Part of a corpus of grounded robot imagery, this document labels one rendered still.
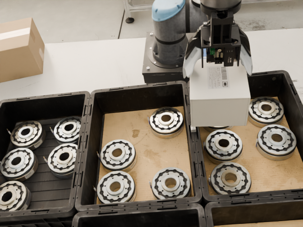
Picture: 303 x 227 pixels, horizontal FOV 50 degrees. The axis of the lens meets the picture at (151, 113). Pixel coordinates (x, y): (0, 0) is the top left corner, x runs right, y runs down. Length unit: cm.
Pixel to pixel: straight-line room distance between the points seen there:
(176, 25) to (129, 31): 175
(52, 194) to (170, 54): 64
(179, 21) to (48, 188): 68
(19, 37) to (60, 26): 169
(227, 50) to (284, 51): 88
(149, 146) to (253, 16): 214
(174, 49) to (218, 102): 58
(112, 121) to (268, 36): 83
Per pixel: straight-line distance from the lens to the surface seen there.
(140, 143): 98
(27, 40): 149
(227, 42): 63
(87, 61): 152
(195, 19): 115
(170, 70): 123
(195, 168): 80
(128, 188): 88
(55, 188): 97
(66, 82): 145
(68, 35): 304
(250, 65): 72
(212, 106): 68
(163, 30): 117
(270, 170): 94
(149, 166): 93
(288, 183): 93
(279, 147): 94
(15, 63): 152
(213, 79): 70
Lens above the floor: 162
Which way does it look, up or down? 49 degrees down
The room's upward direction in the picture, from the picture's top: 11 degrees counter-clockwise
